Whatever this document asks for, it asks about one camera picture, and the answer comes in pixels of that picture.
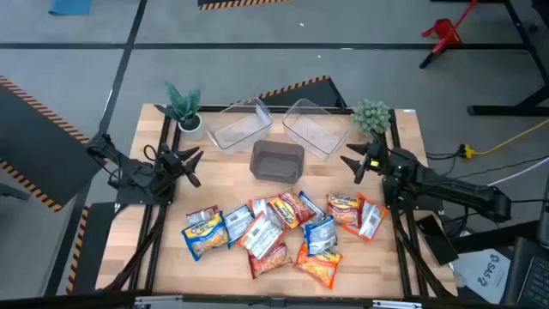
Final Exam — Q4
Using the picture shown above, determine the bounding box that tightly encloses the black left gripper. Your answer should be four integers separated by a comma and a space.
159, 143, 205, 189

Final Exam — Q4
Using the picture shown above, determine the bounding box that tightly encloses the clear plastic bin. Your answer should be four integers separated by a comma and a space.
281, 98, 351, 161
205, 97, 275, 155

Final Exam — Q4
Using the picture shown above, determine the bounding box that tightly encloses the round pale green succulent plant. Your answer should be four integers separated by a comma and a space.
350, 99, 392, 137

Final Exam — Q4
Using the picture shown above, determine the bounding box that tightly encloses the white printed paper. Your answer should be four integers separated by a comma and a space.
451, 247, 514, 306

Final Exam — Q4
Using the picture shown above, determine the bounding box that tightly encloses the white cable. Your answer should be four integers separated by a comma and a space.
486, 156, 549, 188

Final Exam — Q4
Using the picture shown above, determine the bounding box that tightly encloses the black laptop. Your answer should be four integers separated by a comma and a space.
498, 235, 549, 309

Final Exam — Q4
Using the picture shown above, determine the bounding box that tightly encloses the blue floor mat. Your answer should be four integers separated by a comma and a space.
47, 0, 94, 17

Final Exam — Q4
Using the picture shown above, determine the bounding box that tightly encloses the black aluminium extrusion frame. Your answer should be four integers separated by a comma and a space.
0, 104, 549, 309

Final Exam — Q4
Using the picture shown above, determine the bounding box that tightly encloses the black hazard-striped floor mat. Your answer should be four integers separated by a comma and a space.
233, 75, 347, 110
196, 0, 293, 12
65, 201, 118, 295

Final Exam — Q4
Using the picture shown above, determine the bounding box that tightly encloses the dark grey plastic bin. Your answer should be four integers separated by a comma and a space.
249, 139, 305, 185

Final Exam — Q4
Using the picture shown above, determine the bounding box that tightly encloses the spiky green plant white pot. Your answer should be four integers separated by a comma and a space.
154, 81, 206, 141

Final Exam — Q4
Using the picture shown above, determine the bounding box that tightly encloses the black desk leg bar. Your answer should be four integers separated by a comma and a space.
448, 219, 542, 255

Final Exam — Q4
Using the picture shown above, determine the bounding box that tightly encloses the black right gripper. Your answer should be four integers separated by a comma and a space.
340, 136, 394, 185

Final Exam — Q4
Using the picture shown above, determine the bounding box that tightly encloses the yellow power cable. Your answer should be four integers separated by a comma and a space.
460, 118, 549, 159

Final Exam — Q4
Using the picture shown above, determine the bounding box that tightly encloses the silver metal bracket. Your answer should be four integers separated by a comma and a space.
135, 294, 184, 306
371, 300, 424, 309

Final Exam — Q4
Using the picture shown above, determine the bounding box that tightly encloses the blue Maruchan ramen packet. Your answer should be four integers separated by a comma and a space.
180, 210, 231, 262
297, 190, 328, 225
303, 215, 339, 258
222, 204, 256, 250

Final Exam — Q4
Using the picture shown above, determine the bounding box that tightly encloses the black tablet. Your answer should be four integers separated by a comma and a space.
414, 213, 461, 267

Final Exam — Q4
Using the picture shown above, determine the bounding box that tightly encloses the red metal stand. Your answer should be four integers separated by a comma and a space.
419, 0, 480, 70

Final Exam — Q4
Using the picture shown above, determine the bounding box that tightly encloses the black hazard-striped platform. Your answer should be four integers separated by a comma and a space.
0, 75, 109, 213

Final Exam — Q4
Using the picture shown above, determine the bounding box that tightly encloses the black desk frame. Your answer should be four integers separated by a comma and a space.
431, 0, 549, 118

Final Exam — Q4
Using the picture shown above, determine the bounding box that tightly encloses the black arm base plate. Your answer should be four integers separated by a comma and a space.
383, 175, 445, 212
114, 171, 177, 206

